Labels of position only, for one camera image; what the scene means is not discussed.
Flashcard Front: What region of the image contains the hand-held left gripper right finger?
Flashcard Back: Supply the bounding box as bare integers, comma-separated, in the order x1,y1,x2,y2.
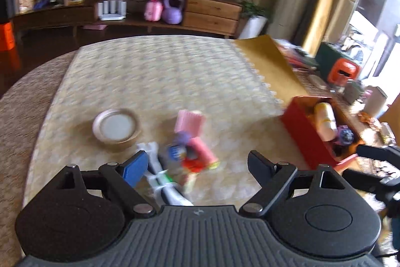
239,151,346,219

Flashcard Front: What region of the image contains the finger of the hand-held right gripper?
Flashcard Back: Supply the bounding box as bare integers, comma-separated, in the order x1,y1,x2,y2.
356,144,400,168
342,168,400,202

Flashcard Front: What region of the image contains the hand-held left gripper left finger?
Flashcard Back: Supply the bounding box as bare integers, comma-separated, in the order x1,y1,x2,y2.
58,151,157,219

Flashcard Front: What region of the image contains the white plastic toy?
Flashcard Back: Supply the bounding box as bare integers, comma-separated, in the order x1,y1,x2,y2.
136,142,194,206

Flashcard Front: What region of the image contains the red box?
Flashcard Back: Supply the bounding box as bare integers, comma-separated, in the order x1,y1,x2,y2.
280,96,365,172

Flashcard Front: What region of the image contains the red pink toy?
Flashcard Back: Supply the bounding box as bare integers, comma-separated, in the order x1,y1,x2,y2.
181,137,221,175

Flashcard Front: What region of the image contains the pink ribbed tray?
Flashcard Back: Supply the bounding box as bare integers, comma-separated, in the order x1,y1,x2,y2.
174,110,206,145

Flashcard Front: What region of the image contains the dark purple toy figure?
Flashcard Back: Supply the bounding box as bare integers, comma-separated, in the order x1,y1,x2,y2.
334,126,355,149

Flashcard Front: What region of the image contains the orange snack packet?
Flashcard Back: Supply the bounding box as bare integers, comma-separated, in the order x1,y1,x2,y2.
358,112,380,127

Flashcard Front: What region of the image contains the purple blue toy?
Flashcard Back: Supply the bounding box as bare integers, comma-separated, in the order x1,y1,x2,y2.
165,131,191,167

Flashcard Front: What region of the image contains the white jug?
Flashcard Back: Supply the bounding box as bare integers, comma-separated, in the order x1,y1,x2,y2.
364,86,388,117

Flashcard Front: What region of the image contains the white yellow bottle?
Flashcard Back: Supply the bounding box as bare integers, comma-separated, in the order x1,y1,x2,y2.
313,102,339,142

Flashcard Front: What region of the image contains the green mug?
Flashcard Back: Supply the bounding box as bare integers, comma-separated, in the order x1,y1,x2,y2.
344,79,365,103

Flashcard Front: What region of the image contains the orange green container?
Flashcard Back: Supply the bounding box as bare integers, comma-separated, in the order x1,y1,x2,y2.
315,42,360,88

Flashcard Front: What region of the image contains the cream lace tablecloth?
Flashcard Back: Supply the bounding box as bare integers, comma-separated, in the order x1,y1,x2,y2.
23,35,313,214

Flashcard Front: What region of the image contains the yellow cloth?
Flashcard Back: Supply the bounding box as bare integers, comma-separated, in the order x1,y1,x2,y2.
233,34,310,108

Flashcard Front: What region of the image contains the stack of books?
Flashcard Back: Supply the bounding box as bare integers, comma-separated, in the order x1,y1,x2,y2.
275,39,319,70

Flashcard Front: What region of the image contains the white plant pot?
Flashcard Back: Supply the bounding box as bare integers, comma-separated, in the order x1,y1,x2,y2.
239,15,269,40

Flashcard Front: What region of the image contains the pink toy case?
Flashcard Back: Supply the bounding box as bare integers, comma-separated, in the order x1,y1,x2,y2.
144,0,164,21

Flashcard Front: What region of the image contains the white router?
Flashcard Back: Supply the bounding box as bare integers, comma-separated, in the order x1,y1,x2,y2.
97,0,129,21

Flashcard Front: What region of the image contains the purple kettlebell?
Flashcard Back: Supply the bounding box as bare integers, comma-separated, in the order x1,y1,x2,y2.
161,0,183,25

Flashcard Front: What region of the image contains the wooden tv cabinet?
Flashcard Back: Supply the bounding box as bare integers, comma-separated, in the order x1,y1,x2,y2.
9,0,247,39

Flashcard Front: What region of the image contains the orange bag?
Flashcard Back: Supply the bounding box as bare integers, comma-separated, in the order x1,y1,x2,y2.
0,21,16,51

